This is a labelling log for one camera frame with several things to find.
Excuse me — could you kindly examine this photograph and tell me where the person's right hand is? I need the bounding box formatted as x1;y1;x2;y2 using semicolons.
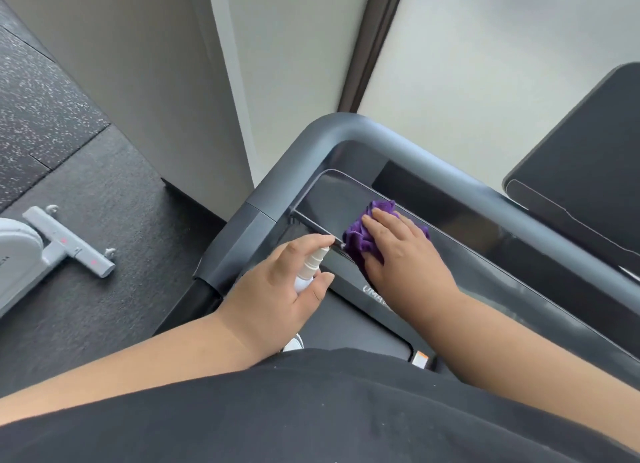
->
361;207;463;328

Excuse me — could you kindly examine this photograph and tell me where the person's left hand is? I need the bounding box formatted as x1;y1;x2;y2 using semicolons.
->
215;233;337;368

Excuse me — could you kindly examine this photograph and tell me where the white spray bottle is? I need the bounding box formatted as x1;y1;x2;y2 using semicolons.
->
293;246;331;294

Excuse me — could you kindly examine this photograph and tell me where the purple microfibre cloth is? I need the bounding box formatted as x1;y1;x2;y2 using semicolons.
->
342;199;432;268

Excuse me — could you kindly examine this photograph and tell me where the person's right forearm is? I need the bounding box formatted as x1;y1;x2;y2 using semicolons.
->
419;292;640;424

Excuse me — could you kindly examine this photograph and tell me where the person's left forearm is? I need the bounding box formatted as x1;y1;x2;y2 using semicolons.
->
0;310;261;426

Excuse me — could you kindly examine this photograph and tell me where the grey treadmill base with uprights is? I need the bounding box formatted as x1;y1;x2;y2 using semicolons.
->
155;277;451;374

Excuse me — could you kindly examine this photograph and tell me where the black shirt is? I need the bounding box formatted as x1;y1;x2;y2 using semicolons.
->
0;347;640;463

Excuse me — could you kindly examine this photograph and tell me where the white exercise bike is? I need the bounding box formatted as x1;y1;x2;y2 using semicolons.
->
0;205;117;318

